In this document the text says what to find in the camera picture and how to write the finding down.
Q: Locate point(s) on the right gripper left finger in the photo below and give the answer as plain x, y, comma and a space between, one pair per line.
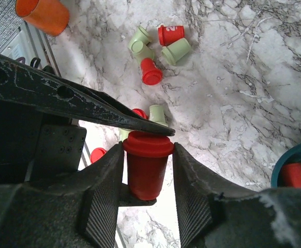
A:
75, 210

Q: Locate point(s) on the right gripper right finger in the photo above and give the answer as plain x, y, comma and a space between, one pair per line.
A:
215, 212

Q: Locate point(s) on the orange plastic bowl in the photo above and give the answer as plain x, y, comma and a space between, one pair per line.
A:
49, 16

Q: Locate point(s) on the red coffee capsule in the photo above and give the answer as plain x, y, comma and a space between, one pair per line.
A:
170, 34
147, 156
140, 112
291, 175
151, 75
97, 154

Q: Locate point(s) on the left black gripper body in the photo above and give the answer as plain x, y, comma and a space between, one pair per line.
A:
33, 144

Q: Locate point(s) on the teal plastic storage basket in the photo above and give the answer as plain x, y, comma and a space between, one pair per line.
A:
293, 155

